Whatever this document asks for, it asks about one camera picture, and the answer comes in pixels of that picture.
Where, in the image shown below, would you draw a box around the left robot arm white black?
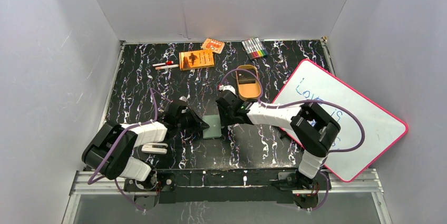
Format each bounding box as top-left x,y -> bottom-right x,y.
81,99 -> 209,190

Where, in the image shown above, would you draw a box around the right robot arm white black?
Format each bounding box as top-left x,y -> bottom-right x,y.
216,85 -> 341,210

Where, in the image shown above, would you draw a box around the black cards in tray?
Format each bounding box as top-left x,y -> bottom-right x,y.
238,69 -> 257,85

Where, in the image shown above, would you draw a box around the small orange card pack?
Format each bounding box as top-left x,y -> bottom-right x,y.
201,38 -> 225,54

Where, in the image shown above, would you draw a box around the tan oval tray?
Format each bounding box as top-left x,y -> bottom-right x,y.
236,64 -> 261,100

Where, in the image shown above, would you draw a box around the white whiteboard eraser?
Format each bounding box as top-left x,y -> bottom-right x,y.
141,143 -> 168,154

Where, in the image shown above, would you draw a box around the white marker pen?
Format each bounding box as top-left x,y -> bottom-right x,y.
155,64 -> 179,70

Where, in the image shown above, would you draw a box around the red capped marker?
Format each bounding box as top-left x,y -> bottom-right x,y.
152,61 -> 173,67

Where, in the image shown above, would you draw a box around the orange book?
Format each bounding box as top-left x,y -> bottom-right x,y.
179,50 -> 215,71

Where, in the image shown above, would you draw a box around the black whiteboard clip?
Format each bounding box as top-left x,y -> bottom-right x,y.
278,129 -> 290,140

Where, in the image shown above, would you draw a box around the coloured marker set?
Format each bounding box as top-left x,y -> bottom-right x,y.
241,37 -> 269,60

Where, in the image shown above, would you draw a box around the pink framed whiteboard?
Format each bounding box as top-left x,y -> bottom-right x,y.
273,60 -> 409,182

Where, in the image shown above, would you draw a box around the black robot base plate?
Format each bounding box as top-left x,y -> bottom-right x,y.
123,168 -> 332,209

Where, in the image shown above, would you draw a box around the aluminium frame rail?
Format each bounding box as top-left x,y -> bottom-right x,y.
62,169 -> 392,223

